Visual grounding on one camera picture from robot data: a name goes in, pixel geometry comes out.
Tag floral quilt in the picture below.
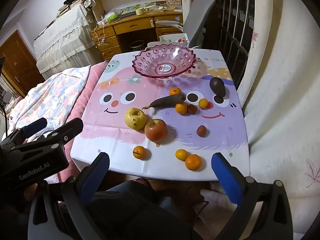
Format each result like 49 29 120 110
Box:
5 65 92 135

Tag cartoon printed tablecloth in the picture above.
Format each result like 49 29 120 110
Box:
70 49 250 182

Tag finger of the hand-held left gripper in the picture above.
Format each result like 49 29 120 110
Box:
2 117 48 145
10 118 84 156

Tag brown wooden door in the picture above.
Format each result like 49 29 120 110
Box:
0 30 45 98

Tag black waste bin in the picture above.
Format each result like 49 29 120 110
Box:
129 40 146 53

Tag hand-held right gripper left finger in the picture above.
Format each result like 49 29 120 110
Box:
27 152 110 240

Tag grey office chair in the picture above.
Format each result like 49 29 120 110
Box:
146 0 222 49

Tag yellow pear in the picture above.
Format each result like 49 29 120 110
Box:
125 107 146 130

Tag white lace cover cloth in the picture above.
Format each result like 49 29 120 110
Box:
33 4 97 80

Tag pink blanket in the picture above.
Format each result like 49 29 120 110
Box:
45 61 109 183

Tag metal window grille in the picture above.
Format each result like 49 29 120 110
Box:
204 0 255 88

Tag dark avocado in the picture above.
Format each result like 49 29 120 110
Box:
209 77 227 98

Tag white patterned pouch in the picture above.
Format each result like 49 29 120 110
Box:
84 0 97 12

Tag wooden desk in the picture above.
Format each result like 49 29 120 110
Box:
90 9 185 61

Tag white charging cable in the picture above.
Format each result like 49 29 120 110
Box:
94 21 107 47

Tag dark overripe banana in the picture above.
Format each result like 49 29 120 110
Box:
142 94 187 110

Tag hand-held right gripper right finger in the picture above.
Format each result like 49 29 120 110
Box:
211 152 294 240

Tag red apple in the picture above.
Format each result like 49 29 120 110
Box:
144 119 168 142

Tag person's legs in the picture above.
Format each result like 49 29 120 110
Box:
82 179 210 240

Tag pink plastic fruit bowl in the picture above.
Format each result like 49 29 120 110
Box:
132 42 197 78

